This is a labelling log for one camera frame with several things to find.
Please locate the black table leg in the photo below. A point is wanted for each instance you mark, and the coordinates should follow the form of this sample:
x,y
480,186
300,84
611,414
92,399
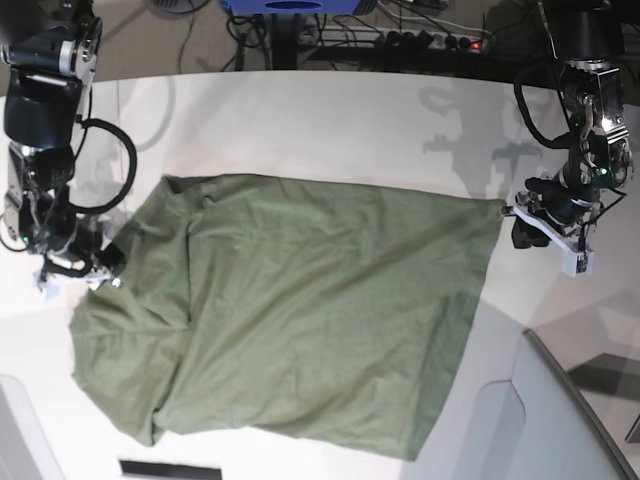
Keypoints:
x,y
284,31

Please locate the black power strip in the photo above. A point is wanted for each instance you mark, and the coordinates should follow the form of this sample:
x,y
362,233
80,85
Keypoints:
x,y
423,40

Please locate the white slotted plate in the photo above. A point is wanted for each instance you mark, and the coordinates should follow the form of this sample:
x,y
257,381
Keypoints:
x,y
132,469

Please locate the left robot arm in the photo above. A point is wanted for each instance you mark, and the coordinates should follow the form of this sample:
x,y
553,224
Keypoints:
x,y
585,38

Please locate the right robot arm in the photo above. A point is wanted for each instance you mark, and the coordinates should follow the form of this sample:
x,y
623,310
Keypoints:
x,y
51,49

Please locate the green t-shirt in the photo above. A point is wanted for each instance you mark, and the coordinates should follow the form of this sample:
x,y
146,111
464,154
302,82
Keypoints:
x,y
325,311

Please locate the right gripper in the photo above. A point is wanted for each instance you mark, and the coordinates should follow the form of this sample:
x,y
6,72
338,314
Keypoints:
x,y
81,247

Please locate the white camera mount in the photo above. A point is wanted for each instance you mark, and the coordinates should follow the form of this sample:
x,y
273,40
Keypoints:
x,y
577,256
50,285

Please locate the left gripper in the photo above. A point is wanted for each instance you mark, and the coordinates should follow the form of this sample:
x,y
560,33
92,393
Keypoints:
x,y
565,208

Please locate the blue box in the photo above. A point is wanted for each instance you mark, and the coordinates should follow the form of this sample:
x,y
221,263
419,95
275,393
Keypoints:
x,y
291,6

